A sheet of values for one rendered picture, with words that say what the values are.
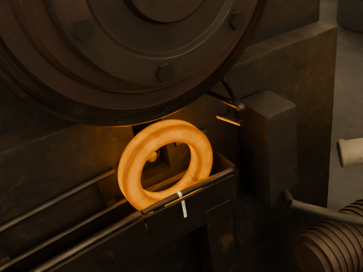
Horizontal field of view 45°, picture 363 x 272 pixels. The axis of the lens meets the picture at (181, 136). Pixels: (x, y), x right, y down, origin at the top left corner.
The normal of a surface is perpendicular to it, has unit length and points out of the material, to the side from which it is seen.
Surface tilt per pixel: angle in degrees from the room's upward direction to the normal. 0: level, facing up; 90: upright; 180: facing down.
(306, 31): 0
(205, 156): 90
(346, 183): 0
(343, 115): 0
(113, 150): 90
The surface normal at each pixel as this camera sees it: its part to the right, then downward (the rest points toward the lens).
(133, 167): 0.49, 0.41
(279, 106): -0.14, -0.83
